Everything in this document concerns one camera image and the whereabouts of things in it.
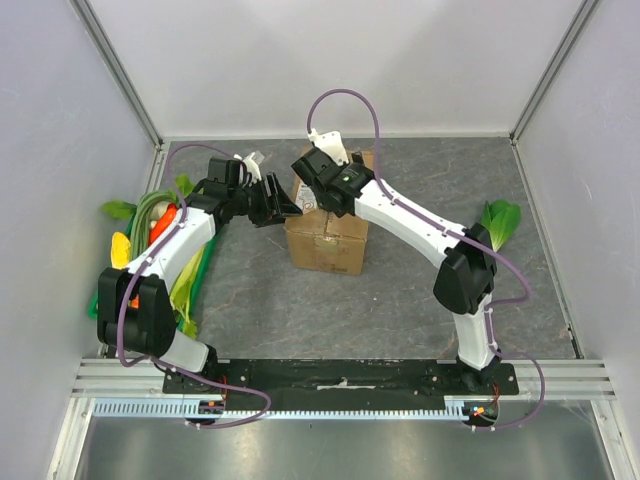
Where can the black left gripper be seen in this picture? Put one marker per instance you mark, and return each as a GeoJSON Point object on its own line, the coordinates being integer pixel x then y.
{"type": "Point", "coordinates": [274, 208]}

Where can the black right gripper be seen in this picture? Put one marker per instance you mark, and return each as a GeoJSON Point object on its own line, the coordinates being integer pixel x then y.
{"type": "Point", "coordinates": [310, 166]}

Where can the brown cardboard express box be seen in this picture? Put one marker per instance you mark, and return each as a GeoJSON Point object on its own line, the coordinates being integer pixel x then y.
{"type": "Point", "coordinates": [331, 240]}

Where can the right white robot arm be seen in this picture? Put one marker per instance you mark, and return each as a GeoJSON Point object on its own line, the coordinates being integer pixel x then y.
{"type": "Point", "coordinates": [465, 268]}

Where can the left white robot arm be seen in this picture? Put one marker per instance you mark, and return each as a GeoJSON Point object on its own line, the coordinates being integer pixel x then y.
{"type": "Point", "coordinates": [134, 308]}

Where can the orange carrot toy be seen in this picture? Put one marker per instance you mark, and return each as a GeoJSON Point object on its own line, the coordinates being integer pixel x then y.
{"type": "Point", "coordinates": [164, 221]}

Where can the green bean bundle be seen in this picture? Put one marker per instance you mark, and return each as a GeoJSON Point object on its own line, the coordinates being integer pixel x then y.
{"type": "Point", "coordinates": [141, 221]}

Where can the green bok choy leaf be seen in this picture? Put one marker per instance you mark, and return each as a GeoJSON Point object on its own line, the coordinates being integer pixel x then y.
{"type": "Point", "coordinates": [501, 219]}

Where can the yellow corn toy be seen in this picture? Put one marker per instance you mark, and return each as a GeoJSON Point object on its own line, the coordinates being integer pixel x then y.
{"type": "Point", "coordinates": [120, 251]}

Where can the green vegetable tray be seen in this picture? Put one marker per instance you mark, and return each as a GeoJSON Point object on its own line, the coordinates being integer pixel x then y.
{"type": "Point", "coordinates": [197, 280]}

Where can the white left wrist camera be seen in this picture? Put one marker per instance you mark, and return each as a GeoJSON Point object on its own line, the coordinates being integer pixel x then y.
{"type": "Point", "coordinates": [250, 169]}

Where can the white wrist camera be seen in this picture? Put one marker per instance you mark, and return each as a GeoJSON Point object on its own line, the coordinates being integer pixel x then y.
{"type": "Point", "coordinates": [250, 169]}
{"type": "Point", "coordinates": [331, 144]}

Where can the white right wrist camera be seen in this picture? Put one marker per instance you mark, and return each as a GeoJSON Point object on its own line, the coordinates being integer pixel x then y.
{"type": "Point", "coordinates": [331, 144]}

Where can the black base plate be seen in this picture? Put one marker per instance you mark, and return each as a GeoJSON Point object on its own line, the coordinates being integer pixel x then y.
{"type": "Point", "coordinates": [371, 384]}

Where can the aluminium frame post left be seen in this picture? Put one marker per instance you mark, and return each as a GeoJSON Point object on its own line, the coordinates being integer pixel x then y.
{"type": "Point", "coordinates": [107, 52]}

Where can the aluminium frame post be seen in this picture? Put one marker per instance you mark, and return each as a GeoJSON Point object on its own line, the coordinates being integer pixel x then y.
{"type": "Point", "coordinates": [569, 39]}
{"type": "Point", "coordinates": [107, 52]}

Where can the aluminium frame post right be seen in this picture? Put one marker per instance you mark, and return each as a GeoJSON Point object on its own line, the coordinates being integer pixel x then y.
{"type": "Point", "coordinates": [569, 39]}

